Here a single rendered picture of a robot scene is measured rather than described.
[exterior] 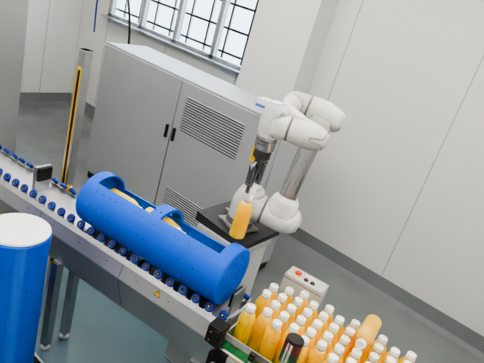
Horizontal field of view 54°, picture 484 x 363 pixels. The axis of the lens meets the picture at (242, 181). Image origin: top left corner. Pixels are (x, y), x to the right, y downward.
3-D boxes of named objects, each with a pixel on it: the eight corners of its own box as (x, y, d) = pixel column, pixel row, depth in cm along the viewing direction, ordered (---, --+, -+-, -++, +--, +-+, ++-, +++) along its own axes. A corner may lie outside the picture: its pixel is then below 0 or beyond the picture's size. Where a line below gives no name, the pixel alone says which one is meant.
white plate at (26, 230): (29, 252, 198) (29, 254, 198) (63, 224, 224) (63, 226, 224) (-32, 232, 199) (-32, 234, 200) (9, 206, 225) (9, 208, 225)
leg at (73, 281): (64, 331, 301) (78, 249, 278) (70, 336, 299) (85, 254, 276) (57, 335, 296) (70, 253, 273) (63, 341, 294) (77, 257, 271)
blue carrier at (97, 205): (113, 210, 264) (119, 165, 252) (242, 287, 230) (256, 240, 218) (72, 227, 241) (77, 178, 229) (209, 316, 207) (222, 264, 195)
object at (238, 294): (235, 305, 222) (242, 284, 217) (239, 307, 221) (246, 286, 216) (224, 314, 213) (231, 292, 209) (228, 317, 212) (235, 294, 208)
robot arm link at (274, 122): (252, 135, 193) (282, 145, 191) (263, 99, 187) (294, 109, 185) (258, 130, 203) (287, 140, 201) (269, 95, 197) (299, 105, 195)
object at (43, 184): (46, 187, 273) (49, 163, 268) (50, 190, 272) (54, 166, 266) (31, 191, 265) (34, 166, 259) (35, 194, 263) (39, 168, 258)
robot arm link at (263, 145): (253, 134, 195) (249, 147, 197) (271, 142, 191) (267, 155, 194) (263, 131, 203) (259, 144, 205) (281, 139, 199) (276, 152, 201)
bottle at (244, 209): (245, 240, 212) (257, 204, 206) (230, 238, 210) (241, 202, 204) (242, 232, 219) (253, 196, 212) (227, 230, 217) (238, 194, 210)
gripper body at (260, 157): (261, 144, 204) (254, 163, 207) (251, 147, 197) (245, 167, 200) (275, 151, 201) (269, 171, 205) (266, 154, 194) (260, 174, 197)
